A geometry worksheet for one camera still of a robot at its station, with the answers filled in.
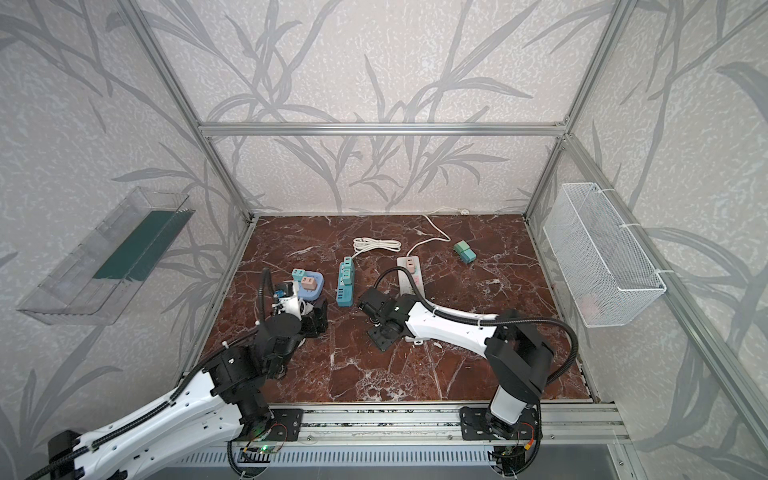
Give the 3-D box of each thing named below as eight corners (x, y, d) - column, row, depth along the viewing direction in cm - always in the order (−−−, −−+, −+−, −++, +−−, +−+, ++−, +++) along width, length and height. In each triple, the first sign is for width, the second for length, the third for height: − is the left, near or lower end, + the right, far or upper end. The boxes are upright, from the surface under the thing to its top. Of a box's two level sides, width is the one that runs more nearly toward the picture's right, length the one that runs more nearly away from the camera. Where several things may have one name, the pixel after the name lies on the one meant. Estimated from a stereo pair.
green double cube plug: (464, 265, 107) (465, 261, 105) (452, 247, 112) (453, 243, 111) (476, 260, 109) (478, 256, 107) (463, 243, 114) (464, 239, 112)
